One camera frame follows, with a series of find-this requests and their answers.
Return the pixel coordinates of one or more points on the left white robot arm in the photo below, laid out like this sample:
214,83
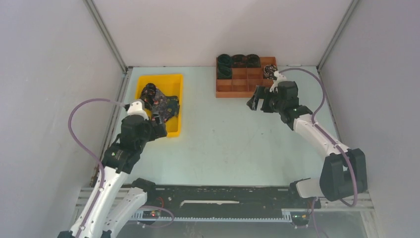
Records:
99,219

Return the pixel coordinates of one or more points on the yellow plastic bin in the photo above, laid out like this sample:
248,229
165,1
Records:
169,85

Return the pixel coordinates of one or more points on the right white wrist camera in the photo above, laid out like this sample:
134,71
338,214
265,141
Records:
278,78

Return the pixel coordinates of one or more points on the rolled dark gold-patterned tie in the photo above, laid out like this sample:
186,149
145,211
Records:
253,61

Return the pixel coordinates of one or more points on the dark floral red-dotted tie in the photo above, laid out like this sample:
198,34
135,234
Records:
162,107

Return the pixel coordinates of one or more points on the rolled dark red-patterned tie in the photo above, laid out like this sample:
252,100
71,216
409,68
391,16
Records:
239,61

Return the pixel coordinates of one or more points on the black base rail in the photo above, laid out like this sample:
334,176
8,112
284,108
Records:
240,203

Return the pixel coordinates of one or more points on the orange compartment tray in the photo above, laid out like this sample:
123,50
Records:
244,81

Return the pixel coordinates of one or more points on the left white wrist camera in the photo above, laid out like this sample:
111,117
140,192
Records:
136,108

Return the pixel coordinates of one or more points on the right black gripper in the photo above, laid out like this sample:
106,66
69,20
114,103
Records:
259,93

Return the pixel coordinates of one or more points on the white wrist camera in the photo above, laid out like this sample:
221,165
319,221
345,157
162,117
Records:
278,78
136,108

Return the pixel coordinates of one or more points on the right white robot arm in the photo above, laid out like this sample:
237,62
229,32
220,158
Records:
344,171

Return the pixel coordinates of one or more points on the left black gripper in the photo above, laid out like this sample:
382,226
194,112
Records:
157,131

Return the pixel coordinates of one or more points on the white-patterned tie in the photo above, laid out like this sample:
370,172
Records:
269,70

